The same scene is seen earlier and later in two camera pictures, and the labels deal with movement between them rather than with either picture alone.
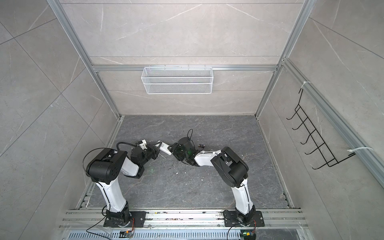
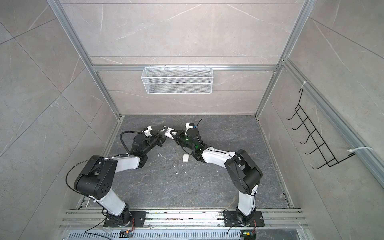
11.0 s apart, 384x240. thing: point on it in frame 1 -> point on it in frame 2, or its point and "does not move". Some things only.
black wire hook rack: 328,158 does not move
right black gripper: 174,149 -> 179,136
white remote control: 164,147 -> 167,133
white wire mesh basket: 178,80 does not move
